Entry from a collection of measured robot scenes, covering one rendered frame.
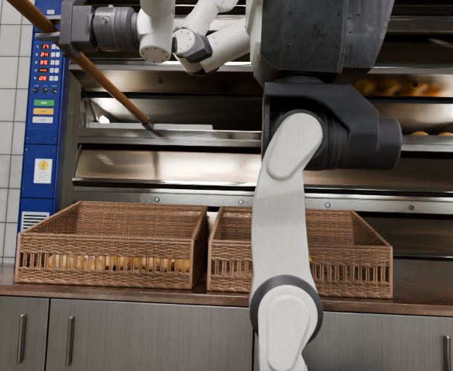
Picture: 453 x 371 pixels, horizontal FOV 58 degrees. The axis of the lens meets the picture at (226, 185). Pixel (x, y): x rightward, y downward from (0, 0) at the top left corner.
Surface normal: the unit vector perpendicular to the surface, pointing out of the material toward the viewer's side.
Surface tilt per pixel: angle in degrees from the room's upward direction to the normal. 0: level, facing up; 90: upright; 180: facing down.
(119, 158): 70
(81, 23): 90
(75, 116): 90
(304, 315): 90
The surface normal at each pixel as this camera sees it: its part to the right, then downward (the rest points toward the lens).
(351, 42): 0.03, 0.36
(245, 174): -0.04, -0.42
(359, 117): -0.04, -0.08
